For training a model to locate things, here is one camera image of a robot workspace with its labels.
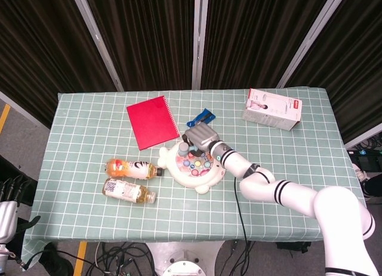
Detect aluminium screen base rail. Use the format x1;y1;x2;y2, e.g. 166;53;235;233
344;128;382;149
0;90;50;130

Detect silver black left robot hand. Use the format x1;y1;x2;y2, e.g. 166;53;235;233
0;176;41;244

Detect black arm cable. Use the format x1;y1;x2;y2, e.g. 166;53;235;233
8;248;101;271
233;164;277;250

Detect green checked tablecloth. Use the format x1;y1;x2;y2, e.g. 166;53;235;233
20;86;368;271

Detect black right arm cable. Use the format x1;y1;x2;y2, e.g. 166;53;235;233
233;164;277;250

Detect dark brown curtain panel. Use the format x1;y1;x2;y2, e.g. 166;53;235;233
200;0;334;90
0;0;117;129
82;0;196;91
285;0;382;144

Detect white cap tea bottle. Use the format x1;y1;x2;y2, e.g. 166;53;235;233
102;177;157;204

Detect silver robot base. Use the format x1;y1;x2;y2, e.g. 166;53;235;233
146;242;224;276

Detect black cap tea bottle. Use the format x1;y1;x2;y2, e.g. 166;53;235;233
104;158;165;179

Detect white fish toy game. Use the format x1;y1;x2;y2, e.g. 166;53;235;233
158;138;226;195

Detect red spiral notebook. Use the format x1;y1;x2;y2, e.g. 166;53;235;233
126;95;181;151

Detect aluminium screen post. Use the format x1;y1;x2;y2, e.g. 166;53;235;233
276;0;350;88
70;0;125;92
191;0;209;90

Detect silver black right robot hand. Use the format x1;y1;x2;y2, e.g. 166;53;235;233
182;122;220;157

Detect white cardboard product box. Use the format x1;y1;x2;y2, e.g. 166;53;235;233
241;88;303;131

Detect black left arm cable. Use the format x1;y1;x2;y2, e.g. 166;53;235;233
8;248;101;271

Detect black floor cable bundle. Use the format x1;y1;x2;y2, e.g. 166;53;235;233
86;242;156;276

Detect black power adapter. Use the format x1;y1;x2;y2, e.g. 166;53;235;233
276;241;311;254

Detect black power strip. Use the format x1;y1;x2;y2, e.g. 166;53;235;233
347;149;382;172

